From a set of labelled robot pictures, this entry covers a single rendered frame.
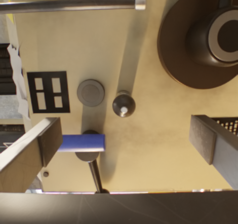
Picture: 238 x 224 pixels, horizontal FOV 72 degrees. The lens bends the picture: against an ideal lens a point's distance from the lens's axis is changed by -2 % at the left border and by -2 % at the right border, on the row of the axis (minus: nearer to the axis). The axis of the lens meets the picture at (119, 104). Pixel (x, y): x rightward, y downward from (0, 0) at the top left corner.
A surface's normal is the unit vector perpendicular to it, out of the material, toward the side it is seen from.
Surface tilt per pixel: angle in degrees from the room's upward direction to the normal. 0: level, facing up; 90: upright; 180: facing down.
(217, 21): 90
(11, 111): 90
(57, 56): 90
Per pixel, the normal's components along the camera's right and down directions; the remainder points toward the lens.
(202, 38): -0.87, 0.20
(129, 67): 0.00, 0.27
